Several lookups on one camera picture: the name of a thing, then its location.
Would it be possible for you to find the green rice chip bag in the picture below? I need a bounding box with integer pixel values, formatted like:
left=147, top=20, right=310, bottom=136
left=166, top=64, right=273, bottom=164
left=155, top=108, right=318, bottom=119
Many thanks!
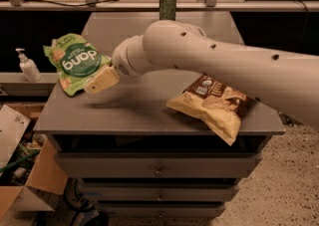
left=43, top=33, right=111, bottom=97

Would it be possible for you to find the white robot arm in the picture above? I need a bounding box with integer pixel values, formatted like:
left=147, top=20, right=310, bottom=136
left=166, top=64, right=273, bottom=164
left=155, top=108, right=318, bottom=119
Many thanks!
left=85, top=20, right=319, bottom=128

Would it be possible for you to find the green soda can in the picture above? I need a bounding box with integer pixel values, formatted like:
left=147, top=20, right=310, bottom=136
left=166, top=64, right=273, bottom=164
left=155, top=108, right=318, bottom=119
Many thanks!
left=159, top=0, right=176, bottom=21

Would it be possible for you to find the sea salt chip bag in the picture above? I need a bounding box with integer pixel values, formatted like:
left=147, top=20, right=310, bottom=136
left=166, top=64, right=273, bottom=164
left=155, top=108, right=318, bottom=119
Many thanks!
left=166, top=75, right=255, bottom=145

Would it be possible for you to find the white pump dispenser bottle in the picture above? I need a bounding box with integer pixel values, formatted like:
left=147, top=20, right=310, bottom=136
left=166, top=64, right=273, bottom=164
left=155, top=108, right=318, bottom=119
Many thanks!
left=16, top=48, right=41, bottom=83

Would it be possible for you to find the grey drawer cabinet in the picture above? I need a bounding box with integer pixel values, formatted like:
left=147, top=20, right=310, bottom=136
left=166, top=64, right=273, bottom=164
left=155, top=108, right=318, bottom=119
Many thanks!
left=33, top=11, right=286, bottom=219

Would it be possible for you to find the open cardboard box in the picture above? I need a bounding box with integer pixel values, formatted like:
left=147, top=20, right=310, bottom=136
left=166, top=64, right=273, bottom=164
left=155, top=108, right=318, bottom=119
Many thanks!
left=0, top=104, right=67, bottom=220

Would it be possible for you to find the black cable on ledge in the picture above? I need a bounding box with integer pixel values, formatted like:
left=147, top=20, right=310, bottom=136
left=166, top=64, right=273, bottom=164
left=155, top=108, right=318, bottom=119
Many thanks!
left=0, top=0, right=120, bottom=8

